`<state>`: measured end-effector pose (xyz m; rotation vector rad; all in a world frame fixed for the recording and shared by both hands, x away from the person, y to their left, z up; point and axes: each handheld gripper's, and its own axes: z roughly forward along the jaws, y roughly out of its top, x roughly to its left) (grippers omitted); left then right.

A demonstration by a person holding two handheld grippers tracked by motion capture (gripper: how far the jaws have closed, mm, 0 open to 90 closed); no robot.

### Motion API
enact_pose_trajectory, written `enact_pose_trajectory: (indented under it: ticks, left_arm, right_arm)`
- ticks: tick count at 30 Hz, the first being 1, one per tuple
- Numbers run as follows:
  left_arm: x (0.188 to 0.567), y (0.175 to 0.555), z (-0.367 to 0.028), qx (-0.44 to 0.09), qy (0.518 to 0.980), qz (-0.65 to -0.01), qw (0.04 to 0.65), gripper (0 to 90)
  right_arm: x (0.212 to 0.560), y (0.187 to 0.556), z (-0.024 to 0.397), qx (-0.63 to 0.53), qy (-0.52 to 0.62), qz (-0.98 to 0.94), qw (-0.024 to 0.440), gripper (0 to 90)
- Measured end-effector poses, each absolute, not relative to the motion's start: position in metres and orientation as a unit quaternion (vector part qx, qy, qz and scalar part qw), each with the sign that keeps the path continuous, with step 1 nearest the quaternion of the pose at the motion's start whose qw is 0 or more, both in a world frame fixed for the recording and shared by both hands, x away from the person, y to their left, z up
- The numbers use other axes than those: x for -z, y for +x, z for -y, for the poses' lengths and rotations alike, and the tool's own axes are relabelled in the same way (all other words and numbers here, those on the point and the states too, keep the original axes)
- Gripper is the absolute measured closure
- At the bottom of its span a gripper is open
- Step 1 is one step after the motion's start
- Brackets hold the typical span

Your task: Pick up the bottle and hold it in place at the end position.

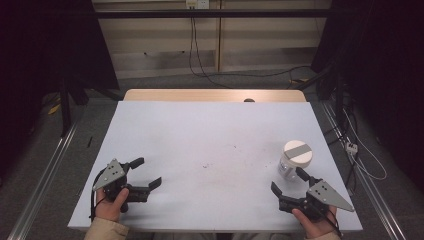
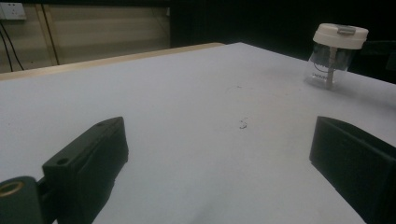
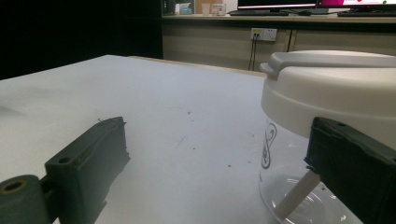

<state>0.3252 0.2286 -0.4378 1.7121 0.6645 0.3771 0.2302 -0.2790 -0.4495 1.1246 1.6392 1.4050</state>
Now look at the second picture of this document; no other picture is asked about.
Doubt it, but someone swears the vertical wooden wall strip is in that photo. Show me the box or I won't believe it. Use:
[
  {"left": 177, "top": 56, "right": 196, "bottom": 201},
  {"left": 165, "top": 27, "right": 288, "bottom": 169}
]
[{"left": 35, "top": 3, "right": 61, "bottom": 67}]

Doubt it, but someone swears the black curtain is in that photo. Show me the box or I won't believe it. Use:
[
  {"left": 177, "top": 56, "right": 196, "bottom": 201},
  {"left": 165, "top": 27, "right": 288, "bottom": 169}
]
[{"left": 169, "top": 0, "right": 396, "bottom": 84}]

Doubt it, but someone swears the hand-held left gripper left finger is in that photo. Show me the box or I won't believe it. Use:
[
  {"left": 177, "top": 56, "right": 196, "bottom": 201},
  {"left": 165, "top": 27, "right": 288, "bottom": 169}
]
[{"left": 41, "top": 116, "right": 130, "bottom": 224}]

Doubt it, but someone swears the black wall cable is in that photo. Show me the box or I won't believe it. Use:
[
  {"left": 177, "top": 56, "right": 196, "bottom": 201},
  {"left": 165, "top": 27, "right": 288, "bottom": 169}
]
[
  {"left": 0, "top": 30, "right": 14, "bottom": 73},
  {"left": 0, "top": 21, "right": 25, "bottom": 72}
]

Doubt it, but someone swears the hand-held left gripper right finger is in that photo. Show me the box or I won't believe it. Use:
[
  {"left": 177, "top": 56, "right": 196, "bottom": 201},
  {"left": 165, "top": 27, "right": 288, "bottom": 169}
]
[{"left": 309, "top": 115, "right": 396, "bottom": 224}]

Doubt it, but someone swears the white wall socket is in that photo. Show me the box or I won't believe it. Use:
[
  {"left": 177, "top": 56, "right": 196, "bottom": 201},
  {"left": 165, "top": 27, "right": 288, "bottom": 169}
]
[{"left": 0, "top": 2, "right": 28, "bottom": 21}]

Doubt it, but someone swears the clear jar with white lid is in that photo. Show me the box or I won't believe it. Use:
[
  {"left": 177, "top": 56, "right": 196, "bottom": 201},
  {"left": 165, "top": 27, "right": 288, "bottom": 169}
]
[{"left": 303, "top": 22, "right": 370, "bottom": 91}]

